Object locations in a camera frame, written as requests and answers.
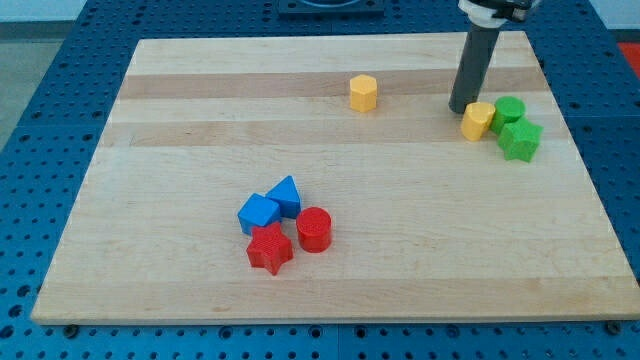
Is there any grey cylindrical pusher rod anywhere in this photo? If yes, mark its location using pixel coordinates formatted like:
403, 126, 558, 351
449, 23, 500, 114

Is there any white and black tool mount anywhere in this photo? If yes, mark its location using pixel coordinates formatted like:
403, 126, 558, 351
458, 0, 541, 28

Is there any yellow hexagon block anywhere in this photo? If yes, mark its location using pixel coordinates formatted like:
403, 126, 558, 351
349, 74, 378, 112

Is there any green star block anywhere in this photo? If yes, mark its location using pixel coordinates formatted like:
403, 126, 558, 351
498, 117, 544, 163

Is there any red star block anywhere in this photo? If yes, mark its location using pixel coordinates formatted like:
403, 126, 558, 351
246, 222, 293, 276

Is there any green cylinder block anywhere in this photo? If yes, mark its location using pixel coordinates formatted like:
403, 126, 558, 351
490, 96, 526, 135

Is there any yellow heart block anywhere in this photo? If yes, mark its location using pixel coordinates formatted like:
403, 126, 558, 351
460, 102, 496, 141

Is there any wooden board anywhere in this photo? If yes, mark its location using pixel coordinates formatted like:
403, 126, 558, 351
32, 31, 639, 325

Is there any red cylinder block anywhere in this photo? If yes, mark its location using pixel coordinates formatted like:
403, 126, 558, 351
296, 207, 332, 253

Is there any blue triangle block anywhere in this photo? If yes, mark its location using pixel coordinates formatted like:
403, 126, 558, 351
266, 175, 302, 219

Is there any blue cube block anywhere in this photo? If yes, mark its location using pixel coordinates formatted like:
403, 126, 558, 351
237, 193, 281, 235

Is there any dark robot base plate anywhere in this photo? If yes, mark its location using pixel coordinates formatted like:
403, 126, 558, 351
275, 0, 385, 19

